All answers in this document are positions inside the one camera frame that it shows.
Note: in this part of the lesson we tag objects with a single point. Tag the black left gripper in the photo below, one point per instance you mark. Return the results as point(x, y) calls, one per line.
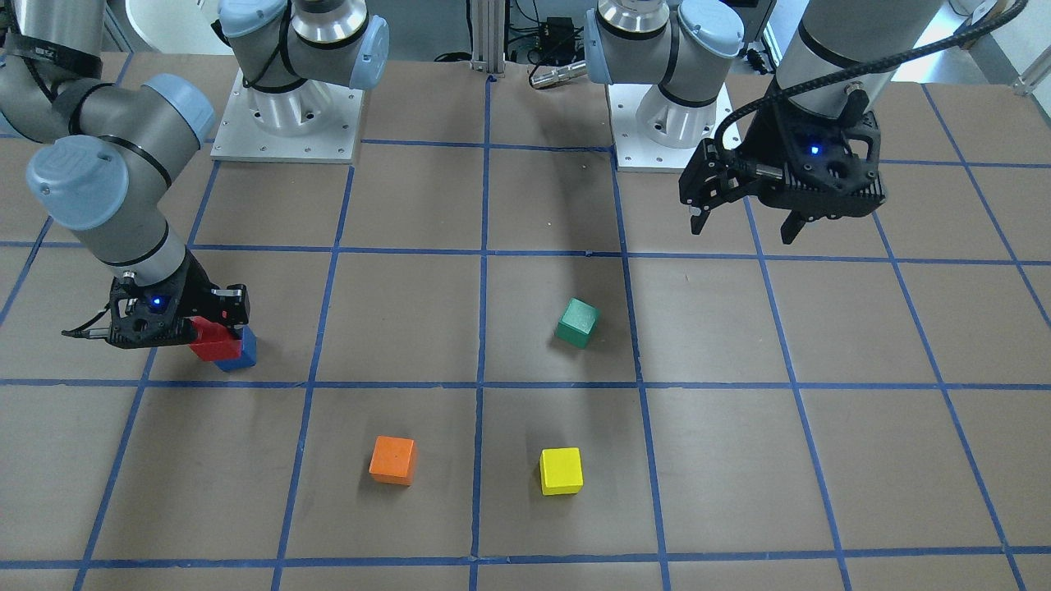
point(762, 135)

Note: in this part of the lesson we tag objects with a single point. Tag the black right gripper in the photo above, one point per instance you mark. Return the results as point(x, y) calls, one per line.
point(195, 289)

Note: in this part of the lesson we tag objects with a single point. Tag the red wooden block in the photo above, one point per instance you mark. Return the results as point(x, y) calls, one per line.
point(213, 341)

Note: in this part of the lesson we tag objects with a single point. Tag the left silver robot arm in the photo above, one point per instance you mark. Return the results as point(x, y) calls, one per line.
point(684, 48)

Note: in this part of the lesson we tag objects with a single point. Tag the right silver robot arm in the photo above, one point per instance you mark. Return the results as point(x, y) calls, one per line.
point(108, 154)

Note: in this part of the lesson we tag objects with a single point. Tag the blue wooden block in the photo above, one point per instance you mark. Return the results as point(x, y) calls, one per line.
point(234, 354)

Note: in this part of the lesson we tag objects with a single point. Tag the green wooden block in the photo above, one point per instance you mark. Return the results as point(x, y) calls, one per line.
point(577, 324)

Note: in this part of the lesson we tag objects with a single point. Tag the orange wooden block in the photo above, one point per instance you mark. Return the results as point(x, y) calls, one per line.
point(393, 460)

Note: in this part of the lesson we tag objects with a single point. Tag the yellow wooden block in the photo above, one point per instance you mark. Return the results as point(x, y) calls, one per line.
point(561, 471)

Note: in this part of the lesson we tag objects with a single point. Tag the brown paper table cover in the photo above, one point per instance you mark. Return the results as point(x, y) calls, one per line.
point(867, 408)

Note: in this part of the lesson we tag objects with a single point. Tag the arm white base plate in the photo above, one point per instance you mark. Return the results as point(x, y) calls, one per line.
point(317, 123)
point(652, 134)

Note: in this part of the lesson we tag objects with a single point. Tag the aluminium frame post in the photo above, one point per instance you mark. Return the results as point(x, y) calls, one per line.
point(488, 36)

